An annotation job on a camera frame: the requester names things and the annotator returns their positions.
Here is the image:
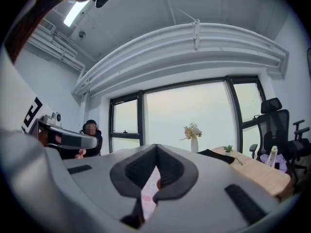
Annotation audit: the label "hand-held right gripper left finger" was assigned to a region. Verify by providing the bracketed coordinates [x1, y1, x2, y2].
[63, 144, 157, 229]

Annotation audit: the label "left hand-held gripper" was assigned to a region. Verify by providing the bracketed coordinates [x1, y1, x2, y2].
[21, 96, 99, 150]

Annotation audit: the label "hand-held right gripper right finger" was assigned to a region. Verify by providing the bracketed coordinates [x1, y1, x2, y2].
[145, 144, 280, 233]

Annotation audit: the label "pink checked bear tablecloth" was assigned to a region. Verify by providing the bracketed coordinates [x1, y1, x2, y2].
[140, 166, 161, 221]

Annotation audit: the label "white vase with flowers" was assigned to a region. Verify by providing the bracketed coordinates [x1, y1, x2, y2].
[179, 122, 203, 153]

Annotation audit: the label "low wooden table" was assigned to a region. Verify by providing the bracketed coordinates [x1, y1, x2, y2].
[211, 146, 292, 198]

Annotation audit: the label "person's light shirt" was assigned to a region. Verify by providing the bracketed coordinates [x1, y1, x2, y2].
[0, 52, 37, 133]

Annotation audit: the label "black-framed window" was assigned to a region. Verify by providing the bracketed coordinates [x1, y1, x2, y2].
[108, 75, 268, 155]

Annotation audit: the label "white ceiling pipes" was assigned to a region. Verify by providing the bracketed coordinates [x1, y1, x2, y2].
[28, 29, 87, 76]

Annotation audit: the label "black office chair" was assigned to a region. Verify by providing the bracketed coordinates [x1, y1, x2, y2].
[249, 97, 311, 179]

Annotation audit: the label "white ceiling air conditioner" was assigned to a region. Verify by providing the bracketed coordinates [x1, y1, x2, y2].
[38, 18, 57, 35]

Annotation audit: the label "ceiling light strip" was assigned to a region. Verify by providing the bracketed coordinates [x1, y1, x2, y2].
[63, 0, 92, 27]

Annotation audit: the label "white ceiling ducts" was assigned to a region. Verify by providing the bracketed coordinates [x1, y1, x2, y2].
[71, 22, 290, 98]

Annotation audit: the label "left hand-held gripper camera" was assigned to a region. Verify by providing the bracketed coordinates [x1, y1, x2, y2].
[43, 112, 62, 128]

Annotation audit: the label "black drawstring pouch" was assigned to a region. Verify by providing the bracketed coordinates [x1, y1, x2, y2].
[197, 149, 246, 166]

